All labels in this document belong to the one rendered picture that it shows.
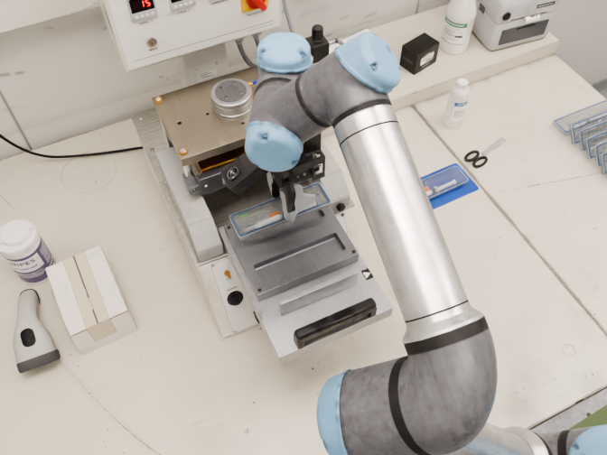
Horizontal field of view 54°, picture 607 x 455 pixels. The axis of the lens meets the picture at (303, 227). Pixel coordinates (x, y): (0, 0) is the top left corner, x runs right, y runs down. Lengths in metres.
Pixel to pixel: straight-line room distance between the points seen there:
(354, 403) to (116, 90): 1.19
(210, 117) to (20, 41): 0.57
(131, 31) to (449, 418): 0.86
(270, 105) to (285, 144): 0.06
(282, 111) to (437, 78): 1.04
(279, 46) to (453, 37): 1.01
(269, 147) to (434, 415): 0.37
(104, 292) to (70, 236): 0.26
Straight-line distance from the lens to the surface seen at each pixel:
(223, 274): 1.20
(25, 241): 1.37
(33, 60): 1.61
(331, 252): 1.12
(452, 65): 1.81
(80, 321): 1.28
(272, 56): 0.83
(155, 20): 1.19
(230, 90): 1.16
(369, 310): 1.03
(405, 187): 0.68
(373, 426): 0.73
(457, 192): 1.54
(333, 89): 0.71
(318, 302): 1.07
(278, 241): 1.11
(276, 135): 0.75
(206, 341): 1.30
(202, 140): 1.13
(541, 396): 1.32
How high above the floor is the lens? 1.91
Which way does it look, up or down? 55 degrees down
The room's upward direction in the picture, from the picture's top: 1 degrees counter-clockwise
